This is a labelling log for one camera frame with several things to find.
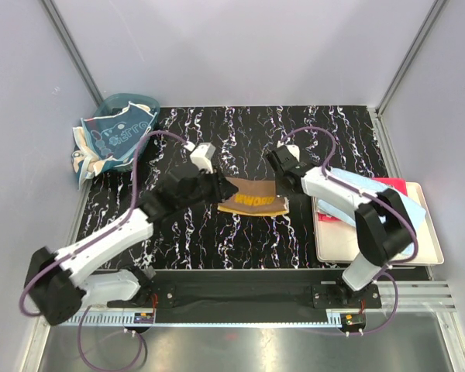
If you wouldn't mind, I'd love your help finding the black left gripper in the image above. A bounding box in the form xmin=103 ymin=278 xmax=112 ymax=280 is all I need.
xmin=178 ymin=165 xmax=238 ymax=211

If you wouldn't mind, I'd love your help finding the yellow towel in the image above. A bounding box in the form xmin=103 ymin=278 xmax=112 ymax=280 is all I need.
xmin=218 ymin=177 xmax=289 ymax=217

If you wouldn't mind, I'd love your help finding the blue white patterned towel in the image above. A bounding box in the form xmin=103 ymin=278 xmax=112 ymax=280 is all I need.
xmin=71 ymin=101 xmax=160 ymax=185

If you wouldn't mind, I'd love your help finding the light blue terry towel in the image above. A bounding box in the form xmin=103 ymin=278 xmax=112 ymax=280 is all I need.
xmin=317 ymin=167 xmax=427 ymax=260

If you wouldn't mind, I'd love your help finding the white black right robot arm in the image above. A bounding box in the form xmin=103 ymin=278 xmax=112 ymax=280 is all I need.
xmin=266 ymin=145 xmax=418 ymax=308

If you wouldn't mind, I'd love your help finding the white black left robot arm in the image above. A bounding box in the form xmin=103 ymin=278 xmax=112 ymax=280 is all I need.
xmin=23 ymin=163 xmax=239 ymax=326

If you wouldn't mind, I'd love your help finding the white plastic tray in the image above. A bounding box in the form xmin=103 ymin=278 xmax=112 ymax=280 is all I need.
xmin=312 ymin=181 xmax=444 ymax=267

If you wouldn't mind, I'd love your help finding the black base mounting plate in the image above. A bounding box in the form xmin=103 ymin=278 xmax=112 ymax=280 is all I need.
xmin=108 ymin=269 xmax=382 ymax=327

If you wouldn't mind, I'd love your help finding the teal plastic laundry basket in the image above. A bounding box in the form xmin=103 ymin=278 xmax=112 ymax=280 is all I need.
xmin=79 ymin=91 xmax=160 ymax=174

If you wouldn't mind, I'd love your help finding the pink folded towel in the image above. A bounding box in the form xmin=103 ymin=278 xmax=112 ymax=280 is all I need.
xmin=317 ymin=177 xmax=408 ymax=222

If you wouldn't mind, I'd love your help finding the left controller board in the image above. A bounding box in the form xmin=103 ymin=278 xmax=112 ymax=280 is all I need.
xmin=133 ymin=312 xmax=155 ymax=324

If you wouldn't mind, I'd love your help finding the controller board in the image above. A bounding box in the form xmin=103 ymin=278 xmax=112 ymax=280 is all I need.
xmin=343 ymin=312 xmax=367 ymax=329
xmin=133 ymin=312 xmax=155 ymax=324

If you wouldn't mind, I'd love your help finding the right controller board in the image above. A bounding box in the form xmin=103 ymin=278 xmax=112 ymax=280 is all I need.
xmin=343 ymin=312 xmax=367 ymax=329

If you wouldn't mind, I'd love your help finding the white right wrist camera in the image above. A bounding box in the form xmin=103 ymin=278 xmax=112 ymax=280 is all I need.
xmin=277 ymin=143 xmax=300 ymax=161

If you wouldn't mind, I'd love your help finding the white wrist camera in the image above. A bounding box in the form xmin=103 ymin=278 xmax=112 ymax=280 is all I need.
xmin=184 ymin=141 xmax=215 ymax=173
xmin=277 ymin=143 xmax=300 ymax=161

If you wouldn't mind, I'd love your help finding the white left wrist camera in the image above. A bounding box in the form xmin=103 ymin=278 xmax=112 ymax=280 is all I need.
xmin=184 ymin=141 xmax=215 ymax=173

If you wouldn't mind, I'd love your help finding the slotted cable duct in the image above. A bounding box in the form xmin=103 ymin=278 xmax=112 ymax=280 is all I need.
xmin=62 ymin=311 xmax=152 ymax=327

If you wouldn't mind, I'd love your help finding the aluminium front rail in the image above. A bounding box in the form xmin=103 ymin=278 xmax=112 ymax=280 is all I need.
xmin=36 ymin=281 xmax=457 ymax=311

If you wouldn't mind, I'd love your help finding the right aluminium corner post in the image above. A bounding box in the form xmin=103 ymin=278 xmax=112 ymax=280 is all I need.
xmin=375 ymin=0 xmax=449 ymax=116

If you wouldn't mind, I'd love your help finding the aluminium corner post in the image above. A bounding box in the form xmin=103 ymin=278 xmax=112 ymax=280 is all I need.
xmin=375 ymin=0 xmax=449 ymax=116
xmin=40 ymin=0 xmax=104 ymax=106

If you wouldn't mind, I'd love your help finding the left aluminium corner post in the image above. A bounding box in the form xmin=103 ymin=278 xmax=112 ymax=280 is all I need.
xmin=40 ymin=0 xmax=104 ymax=106

